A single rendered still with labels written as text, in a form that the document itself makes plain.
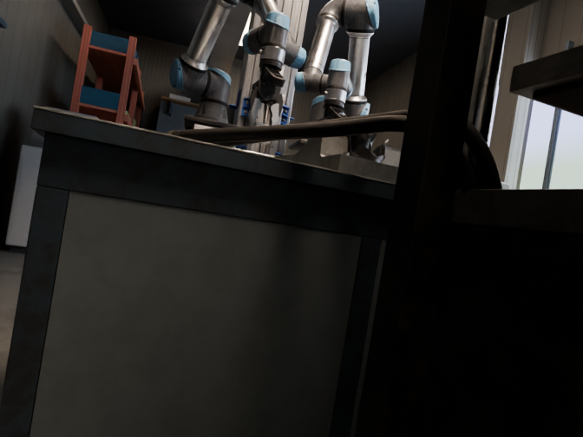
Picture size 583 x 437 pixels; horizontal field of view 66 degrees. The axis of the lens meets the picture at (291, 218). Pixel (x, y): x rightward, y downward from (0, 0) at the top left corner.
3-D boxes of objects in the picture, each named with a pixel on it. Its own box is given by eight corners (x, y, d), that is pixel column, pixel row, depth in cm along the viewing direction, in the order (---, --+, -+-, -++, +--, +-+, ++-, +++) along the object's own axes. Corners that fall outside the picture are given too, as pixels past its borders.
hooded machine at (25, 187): (25, 244, 461) (47, 111, 461) (90, 252, 476) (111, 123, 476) (-2, 251, 393) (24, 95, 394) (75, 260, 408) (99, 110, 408)
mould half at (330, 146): (270, 182, 154) (276, 143, 154) (337, 194, 164) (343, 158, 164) (336, 178, 108) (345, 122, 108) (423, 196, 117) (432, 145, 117)
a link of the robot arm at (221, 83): (232, 104, 195) (238, 74, 195) (205, 95, 187) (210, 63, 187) (219, 107, 205) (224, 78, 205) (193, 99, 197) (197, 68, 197)
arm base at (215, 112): (193, 123, 202) (196, 101, 202) (225, 130, 205) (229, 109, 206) (193, 117, 187) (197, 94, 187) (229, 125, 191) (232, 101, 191)
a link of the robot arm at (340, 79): (353, 67, 165) (350, 57, 157) (348, 96, 165) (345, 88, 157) (332, 65, 167) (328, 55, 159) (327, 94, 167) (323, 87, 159)
